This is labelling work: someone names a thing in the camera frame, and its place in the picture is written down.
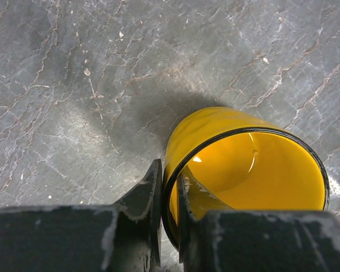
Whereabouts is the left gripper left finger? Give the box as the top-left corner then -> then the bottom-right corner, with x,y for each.
0,159 -> 162,271

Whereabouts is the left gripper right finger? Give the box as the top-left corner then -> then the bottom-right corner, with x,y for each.
177,168 -> 340,271

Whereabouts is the yellow mug black handle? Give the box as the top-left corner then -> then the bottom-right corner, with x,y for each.
162,107 -> 329,247

